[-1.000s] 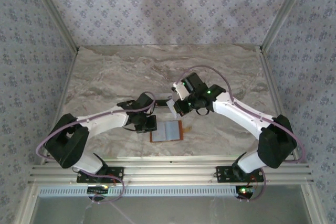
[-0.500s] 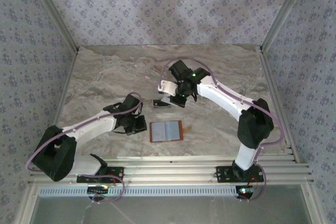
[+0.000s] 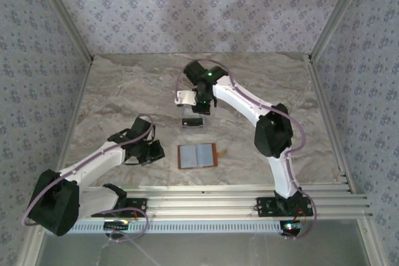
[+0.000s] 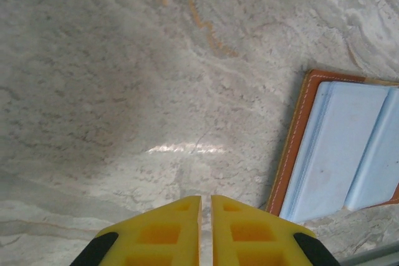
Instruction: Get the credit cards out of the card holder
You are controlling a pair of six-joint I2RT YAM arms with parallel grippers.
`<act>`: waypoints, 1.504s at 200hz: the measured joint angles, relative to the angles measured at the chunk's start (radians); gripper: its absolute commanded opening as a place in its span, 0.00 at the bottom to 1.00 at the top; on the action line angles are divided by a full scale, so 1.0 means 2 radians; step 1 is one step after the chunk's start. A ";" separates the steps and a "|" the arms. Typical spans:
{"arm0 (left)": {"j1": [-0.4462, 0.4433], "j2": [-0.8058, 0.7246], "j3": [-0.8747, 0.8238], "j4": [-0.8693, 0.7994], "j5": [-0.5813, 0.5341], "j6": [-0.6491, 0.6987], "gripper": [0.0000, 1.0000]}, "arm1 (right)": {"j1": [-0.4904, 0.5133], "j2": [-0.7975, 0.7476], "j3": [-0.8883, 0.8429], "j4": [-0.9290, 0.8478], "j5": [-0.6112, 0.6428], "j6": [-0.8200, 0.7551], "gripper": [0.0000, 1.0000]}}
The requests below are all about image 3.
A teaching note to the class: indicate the brown leather card holder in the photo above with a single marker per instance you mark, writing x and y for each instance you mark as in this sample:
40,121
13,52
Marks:
214,154

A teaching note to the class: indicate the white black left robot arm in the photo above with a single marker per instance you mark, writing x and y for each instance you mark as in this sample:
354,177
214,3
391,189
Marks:
93,161

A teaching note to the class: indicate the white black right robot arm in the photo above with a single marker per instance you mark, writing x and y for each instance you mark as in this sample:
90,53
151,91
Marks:
240,97

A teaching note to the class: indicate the small black box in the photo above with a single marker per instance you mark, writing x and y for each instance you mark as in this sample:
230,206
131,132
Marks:
193,122

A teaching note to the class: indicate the small circuit board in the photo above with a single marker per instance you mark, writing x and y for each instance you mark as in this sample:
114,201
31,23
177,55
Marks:
291,227
117,225

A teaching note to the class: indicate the aluminium slotted base beam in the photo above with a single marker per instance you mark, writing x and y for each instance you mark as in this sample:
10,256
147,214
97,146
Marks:
202,207

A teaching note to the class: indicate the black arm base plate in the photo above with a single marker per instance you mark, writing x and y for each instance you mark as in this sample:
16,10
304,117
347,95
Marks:
138,206
265,207

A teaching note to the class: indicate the aluminium side rail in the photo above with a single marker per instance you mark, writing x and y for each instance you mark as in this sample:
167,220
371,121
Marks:
73,122
324,107

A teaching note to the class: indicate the aluminium table edge rail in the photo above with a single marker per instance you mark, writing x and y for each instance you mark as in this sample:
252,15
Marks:
202,188

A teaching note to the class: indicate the aluminium corner post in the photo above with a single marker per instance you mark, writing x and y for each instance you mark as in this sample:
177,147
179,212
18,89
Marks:
66,13
336,13

